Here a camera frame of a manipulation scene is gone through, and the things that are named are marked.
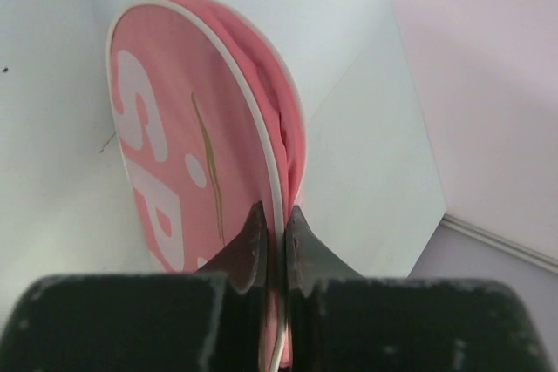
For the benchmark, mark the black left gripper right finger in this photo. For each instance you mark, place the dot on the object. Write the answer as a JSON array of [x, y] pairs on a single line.
[[340, 320]]

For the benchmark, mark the pink racket bag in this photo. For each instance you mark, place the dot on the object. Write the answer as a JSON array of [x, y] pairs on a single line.
[[209, 123]]

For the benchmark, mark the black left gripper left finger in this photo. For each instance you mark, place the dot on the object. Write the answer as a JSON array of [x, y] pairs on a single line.
[[209, 320]]

